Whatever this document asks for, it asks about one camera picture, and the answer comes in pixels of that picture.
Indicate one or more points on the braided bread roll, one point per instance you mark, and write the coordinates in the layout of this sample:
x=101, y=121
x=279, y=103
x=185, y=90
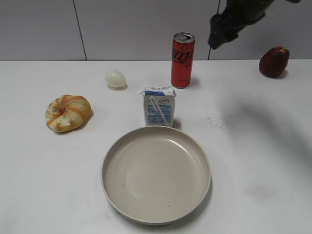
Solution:
x=67, y=113

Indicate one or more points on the red soda can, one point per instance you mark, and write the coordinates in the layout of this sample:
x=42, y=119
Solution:
x=182, y=59

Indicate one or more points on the white peeled egg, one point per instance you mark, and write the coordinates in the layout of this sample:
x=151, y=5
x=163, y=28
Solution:
x=115, y=79

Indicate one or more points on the white blue milk carton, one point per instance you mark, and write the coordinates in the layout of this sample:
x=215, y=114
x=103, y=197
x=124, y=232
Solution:
x=158, y=105

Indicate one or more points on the dark red fruit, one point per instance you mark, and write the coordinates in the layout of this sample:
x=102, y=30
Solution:
x=274, y=62

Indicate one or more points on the beige round plate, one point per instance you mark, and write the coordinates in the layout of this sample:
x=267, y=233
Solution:
x=155, y=175

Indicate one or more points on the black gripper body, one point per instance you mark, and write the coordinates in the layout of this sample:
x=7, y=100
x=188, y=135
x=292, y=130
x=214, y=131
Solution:
x=236, y=16

